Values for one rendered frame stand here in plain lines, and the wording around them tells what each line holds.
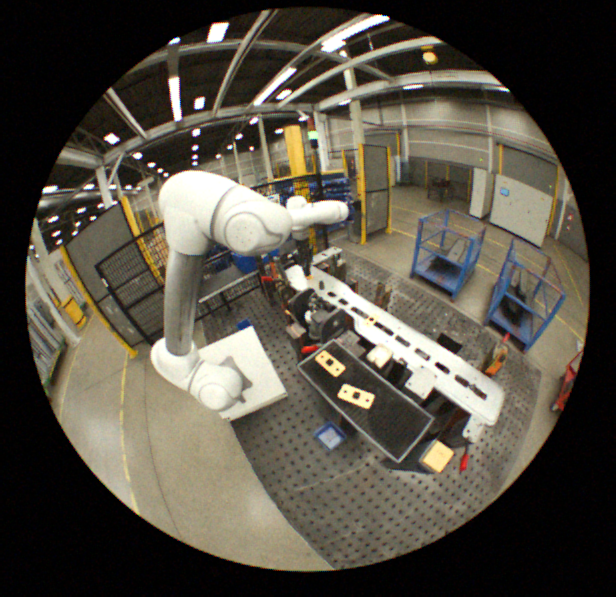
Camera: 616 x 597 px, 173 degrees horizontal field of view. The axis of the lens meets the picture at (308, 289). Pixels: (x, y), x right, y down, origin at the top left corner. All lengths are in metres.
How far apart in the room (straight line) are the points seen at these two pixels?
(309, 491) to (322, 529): 0.21
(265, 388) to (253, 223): 0.77
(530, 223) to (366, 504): 8.41
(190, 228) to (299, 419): 0.87
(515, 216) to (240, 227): 8.34
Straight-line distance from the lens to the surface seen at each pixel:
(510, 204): 8.30
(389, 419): 0.48
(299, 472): 0.95
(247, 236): 0.31
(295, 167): 1.64
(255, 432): 1.00
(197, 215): 0.38
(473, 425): 0.70
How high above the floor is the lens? 1.62
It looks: 37 degrees down
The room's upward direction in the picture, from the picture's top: 10 degrees counter-clockwise
